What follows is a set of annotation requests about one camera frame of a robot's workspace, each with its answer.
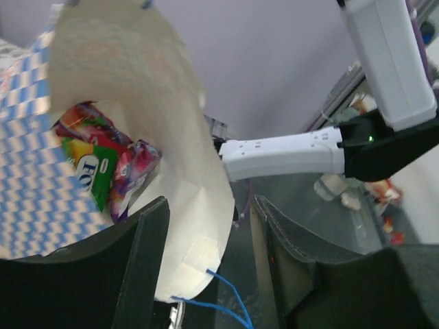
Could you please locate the purple snack bag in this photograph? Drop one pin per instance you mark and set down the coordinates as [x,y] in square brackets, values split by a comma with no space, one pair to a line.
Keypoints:
[133,168]

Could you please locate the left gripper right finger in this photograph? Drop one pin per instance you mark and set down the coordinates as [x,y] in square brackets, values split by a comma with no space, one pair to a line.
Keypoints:
[306,281]

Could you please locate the green Fox's candy bag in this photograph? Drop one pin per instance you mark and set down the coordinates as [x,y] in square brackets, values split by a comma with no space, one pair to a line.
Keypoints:
[94,167]

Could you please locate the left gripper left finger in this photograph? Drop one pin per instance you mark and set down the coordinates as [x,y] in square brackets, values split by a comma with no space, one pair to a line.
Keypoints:
[107,280]

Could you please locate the blue checkered paper bag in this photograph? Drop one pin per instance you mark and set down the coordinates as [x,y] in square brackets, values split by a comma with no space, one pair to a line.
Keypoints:
[126,58]

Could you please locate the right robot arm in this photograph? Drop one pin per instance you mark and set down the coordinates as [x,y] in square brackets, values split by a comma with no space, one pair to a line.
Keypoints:
[372,146]

